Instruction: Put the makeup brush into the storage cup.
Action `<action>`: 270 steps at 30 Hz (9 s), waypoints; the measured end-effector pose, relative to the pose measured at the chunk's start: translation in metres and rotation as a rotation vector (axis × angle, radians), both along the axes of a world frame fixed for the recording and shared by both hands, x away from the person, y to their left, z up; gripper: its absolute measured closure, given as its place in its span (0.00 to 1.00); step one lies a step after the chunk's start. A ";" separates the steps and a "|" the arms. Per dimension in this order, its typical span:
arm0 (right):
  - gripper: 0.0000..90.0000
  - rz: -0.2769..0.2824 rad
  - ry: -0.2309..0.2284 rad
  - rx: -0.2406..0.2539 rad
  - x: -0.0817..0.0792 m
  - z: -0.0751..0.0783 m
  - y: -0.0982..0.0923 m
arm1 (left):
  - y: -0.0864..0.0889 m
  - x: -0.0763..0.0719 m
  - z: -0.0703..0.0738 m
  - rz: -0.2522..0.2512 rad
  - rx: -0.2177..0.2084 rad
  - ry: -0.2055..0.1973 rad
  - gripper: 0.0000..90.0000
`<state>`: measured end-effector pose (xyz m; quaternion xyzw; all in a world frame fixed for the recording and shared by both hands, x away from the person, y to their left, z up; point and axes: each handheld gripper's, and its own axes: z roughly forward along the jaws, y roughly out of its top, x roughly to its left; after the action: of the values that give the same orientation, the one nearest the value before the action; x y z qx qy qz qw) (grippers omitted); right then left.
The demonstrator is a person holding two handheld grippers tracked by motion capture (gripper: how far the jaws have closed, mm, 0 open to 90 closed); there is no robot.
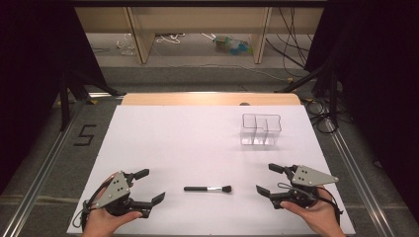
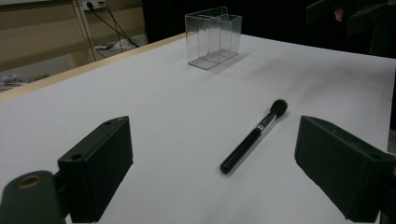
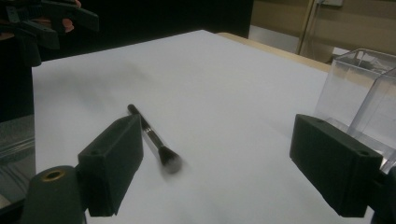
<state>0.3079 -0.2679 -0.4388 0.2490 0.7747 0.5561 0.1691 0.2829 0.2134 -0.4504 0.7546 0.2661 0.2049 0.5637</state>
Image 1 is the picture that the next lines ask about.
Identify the clear acrylic organizer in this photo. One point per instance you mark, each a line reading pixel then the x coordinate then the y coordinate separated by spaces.
pixel 260 135

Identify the wooden desk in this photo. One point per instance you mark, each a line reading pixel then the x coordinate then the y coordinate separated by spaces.
pixel 197 19

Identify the metal floor rail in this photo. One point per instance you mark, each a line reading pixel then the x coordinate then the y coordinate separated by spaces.
pixel 359 184
pixel 42 174

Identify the black curtain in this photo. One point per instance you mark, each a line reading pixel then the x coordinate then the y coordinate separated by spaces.
pixel 29 82
pixel 378 82

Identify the black makeup brush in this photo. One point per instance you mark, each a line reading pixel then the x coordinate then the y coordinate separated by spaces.
pixel 204 188

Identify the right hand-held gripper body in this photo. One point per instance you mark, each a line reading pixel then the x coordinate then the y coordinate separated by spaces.
pixel 311 176

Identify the person's right hand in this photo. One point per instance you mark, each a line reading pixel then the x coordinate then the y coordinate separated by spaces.
pixel 319 217

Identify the clear plastic bottles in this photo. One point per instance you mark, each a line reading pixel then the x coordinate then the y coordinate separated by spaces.
pixel 125 45

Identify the person's left hand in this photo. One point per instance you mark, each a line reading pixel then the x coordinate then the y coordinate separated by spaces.
pixel 103 223

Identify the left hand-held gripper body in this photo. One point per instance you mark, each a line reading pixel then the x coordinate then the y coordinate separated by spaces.
pixel 113 191

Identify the colourful plastic toys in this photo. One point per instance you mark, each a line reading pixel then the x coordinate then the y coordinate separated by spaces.
pixel 232 46

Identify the black stand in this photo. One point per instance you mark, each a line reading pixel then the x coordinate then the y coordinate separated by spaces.
pixel 333 95
pixel 65 105

